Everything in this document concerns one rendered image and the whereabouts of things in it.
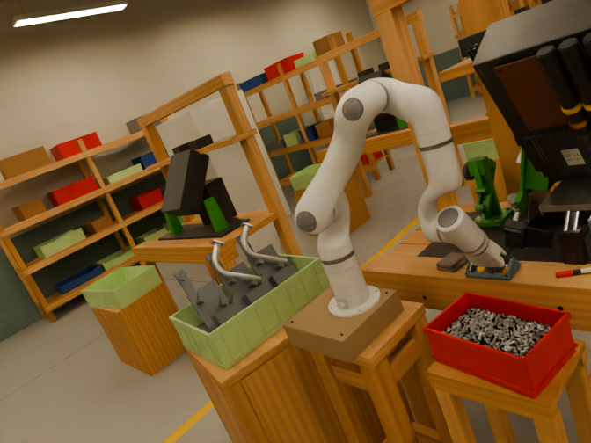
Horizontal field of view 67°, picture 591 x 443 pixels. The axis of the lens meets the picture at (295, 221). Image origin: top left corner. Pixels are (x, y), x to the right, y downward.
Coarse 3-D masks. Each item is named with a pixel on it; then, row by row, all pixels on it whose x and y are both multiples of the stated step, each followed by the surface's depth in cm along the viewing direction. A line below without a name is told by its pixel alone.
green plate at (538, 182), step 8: (528, 160) 143; (528, 168) 144; (520, 176) 146; (528, 176) 145; (536, 176) 143; (520, 184) 147; (528, 184) 146; (536, 184) 144; (544, 184) 143; (552, 184) 146
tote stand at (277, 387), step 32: (192, 352) 200; (256, 352) 179; (288, 352) 182; (224, 384) 169; (256, 384) 176; (288, 384) 183; (320, 384) 191; (224, 416) 205; (256, 416) 176; (288, 416) 184; (320, 416) 192
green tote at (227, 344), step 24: (312, 264) 200; (288, 288) 193; (312, 288) 201; (192, 312) 209; (240, 312) 179; (264, 312) 185; (288, 312) 193; (192, 336) 188; (216, 336) 173; (240, 336) 179; (264, 336) 185; (216, 360) 177
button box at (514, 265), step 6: (510, 258) 142; (468, 264) 152; (510, 264) 141; (516, 264) 143; (474, 270) 149; (486, 270) 146; (510, 270) 141; (516, 270) 143; (468, 276) 151; (474, 276) 149; (480, 276) 147; (486, 276) 145; (492, 276) 144; (498, 276) 142; (504, 276) 141; (510, 276) 141
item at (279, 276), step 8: (240, 240) 216; (264, 248) 221; (272, 248) 223; (248, 256) 217; (264, 264) 219; (272, 264) 220; (256, 272) 216; (264, 272) 217; (272, 272) 219; (280, 272) 214; (288, 272) 216; (272, 280) 214; (280, 280) 213
